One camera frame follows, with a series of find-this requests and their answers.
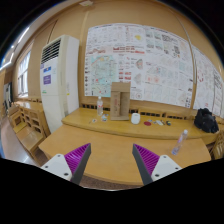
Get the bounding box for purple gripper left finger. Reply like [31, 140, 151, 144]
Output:
[40, 142, 92, 186]

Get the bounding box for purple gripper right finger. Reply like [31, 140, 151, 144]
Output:
[131, 143, 184, 186]

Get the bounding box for right side wall posters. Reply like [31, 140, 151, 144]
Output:
[192, 47, 224, 119]

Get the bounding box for brown cardboard box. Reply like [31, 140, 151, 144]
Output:
[110, 82, 130, 120]

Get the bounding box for white standing air conditioner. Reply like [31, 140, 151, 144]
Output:
[40, 35, 79, 133]

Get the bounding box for black bag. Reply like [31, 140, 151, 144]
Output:
[194, 108, 219, 133]

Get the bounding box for clear bottle red label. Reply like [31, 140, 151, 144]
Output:
[97, 96, 103, 116]

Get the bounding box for wall of printed posters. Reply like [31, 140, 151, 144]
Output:
[84, 23, 193, 108]

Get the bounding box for red round coaster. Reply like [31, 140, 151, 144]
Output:
[144, 121, 151, 126]

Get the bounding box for clear bottle purple label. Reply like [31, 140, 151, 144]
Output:
[171, 129, 188, 155]

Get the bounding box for white ceramic cup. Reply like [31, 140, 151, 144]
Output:
[131, 113, 140, 125]

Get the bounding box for white remote control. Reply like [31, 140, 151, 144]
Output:
[156, 120, 164, 126]

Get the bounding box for window with bright light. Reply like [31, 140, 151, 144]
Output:
[18, 52, 31, 96]

